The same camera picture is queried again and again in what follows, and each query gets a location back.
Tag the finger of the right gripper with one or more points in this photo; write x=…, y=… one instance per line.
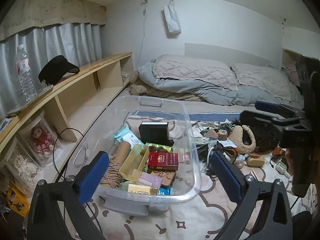
x=280, y=109
x=262, y=120

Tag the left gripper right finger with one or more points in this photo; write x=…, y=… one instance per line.
x=274, y=220

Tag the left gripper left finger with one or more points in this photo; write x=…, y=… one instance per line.
x=45, y=220

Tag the white plastic scoop holder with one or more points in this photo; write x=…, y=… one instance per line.
x=281, y=168

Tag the translucent yellow plastic case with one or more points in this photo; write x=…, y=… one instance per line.
x=134, y=163

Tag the beige fluffy slipper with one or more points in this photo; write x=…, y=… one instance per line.
x=237, y=137

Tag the orange leather pouch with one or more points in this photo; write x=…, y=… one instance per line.
x=278, y=151

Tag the grey blue quilt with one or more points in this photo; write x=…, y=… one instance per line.
x=211, y=80

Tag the black stitched garment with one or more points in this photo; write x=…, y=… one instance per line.
x=265, y=141

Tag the beige pillow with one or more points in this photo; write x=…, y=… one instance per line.
x=264, y=78

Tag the wooden bed shelf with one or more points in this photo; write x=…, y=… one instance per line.
x=73, y=105

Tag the doll in display case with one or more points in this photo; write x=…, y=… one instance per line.
x=42, y=142

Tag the black box in bin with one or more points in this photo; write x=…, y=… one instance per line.
x=155, y=133

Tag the red cigarette box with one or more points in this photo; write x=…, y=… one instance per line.
x=163, y=161

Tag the clear plastic storage bin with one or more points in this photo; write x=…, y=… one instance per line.
x=116, y=132

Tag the water bottle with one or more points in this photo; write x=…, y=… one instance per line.
x=24, y=74

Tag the black visor cap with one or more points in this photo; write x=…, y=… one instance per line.
x=56, y=69

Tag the grey curtain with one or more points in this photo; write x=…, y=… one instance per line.
x=80, y=44

